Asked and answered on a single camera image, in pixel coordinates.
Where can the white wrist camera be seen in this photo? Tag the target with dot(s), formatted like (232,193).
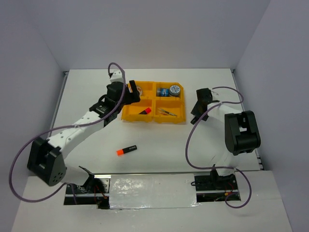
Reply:
(117,76)
(214,93)

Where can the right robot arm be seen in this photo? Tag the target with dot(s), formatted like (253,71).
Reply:
(241,135)

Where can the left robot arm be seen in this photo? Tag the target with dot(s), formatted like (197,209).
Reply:
(47,156)

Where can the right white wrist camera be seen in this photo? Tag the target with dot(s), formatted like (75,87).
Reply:
(214,93)

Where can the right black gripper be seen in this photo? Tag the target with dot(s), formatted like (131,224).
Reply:
(195,110)

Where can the pink cap black highlighter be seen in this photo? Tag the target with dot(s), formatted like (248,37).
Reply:
(146,111)

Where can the silver clear tape roll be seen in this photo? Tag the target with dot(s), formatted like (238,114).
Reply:
(139,89)

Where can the blue pen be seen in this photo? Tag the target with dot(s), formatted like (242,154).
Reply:
(171,114)

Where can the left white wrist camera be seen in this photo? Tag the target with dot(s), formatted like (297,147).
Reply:
(117,76)

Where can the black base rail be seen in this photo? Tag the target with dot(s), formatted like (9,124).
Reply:
(99,195)

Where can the yellow four-compartment organizer tray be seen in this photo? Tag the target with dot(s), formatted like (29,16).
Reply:
(175,105)

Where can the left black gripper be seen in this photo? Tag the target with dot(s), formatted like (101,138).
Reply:
(133,97)

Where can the orange cap black highlighter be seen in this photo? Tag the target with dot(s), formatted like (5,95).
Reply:
(126,150)

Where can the silver foil covered panel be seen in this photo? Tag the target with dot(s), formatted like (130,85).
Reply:
(152,191)

